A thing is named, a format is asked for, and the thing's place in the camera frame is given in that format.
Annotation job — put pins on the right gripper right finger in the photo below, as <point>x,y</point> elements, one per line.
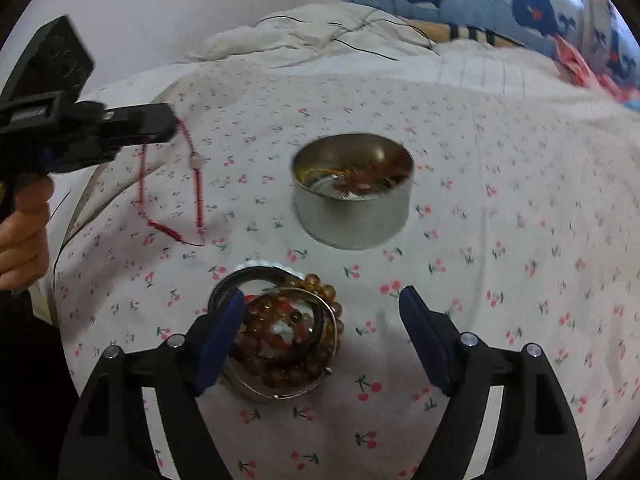
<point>536,435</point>

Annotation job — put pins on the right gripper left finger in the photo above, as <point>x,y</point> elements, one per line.
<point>109,435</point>

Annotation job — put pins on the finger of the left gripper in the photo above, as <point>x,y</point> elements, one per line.
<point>137,125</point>

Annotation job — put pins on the silver metal bangle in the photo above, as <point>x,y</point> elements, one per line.
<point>286,344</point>

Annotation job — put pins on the person left hand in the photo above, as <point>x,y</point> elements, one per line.
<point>24,256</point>

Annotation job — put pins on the cherry print bed sheet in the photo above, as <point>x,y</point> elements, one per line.
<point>523,226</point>

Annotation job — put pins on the striped white duvet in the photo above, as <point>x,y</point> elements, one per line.
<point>346,38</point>

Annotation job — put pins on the round silver metal tin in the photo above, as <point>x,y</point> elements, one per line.
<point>352,191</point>

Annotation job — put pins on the striped tan pillow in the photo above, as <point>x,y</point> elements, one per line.
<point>439,33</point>

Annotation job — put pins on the pink crumpled cloth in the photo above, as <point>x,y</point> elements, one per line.
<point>582,76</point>

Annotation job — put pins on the whale print blue curtain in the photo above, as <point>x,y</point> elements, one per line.
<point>594,27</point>

